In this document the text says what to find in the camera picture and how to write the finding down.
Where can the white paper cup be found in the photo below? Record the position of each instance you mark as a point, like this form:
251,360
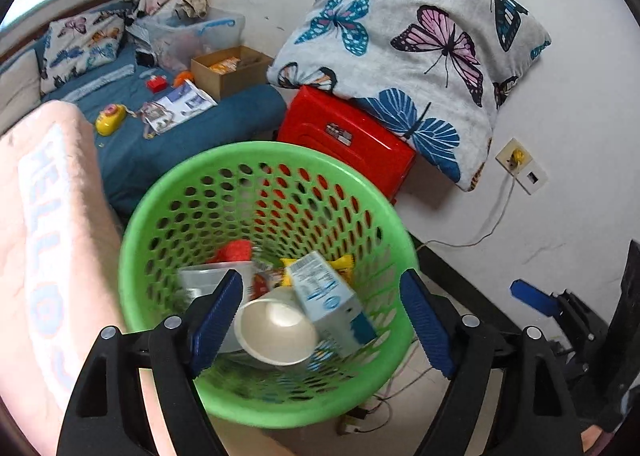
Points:
275,326

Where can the yellow toy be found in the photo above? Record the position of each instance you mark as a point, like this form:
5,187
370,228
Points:
111,120

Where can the red and white wrapper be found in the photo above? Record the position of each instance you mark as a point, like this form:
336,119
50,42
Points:
267,281

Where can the open magazine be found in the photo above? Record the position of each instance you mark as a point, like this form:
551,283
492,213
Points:
180,103

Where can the blue mattress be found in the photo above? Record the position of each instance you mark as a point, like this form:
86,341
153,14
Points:
150,156

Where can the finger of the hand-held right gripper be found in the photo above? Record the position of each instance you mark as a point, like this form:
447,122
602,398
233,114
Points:
532,293

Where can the cardboard box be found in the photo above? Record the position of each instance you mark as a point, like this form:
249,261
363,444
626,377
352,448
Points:
240,81

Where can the small butterfly print pillow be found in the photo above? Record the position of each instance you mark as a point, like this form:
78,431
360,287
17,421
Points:
80,51

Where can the white lace strip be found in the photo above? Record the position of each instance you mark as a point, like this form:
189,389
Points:
95,88

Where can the yellow packets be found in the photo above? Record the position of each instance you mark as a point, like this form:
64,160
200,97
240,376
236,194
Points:
224,67

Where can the white wall outlet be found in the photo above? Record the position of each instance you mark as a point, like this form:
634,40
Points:
532,178

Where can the clear plastic storage bin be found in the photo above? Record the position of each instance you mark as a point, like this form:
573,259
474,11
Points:
210,36

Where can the stack of papers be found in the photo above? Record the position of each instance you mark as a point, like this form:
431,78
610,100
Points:
137,33

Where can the large butterfly print pillow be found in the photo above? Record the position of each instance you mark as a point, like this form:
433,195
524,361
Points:
400,61

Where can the small black device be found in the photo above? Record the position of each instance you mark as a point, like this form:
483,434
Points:
145,57

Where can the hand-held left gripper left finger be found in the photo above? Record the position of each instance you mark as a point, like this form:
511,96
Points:
220,318

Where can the pink lettered blanket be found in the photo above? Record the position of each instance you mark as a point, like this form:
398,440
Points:
30,236

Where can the beige pillow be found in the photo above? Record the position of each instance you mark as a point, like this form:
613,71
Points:
17,86

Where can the white drink carton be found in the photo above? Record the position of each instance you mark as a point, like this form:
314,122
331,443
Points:
325,296

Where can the red plastic stool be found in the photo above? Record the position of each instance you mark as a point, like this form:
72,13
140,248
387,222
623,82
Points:
340,156

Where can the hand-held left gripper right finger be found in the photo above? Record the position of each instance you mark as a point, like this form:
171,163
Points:
425,323

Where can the small red box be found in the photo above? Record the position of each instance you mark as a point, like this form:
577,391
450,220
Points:
156,84

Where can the green plastic basket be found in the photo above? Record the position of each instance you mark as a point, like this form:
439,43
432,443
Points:
150,236

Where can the red printed snack cup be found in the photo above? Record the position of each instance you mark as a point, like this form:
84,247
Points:
235,251

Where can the person's right hand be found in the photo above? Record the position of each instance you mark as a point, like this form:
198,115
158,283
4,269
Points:
597,441

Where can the orange toy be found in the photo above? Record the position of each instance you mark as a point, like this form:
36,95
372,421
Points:
183,79

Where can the yellow plug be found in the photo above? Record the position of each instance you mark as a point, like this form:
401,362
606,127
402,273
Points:
517,156

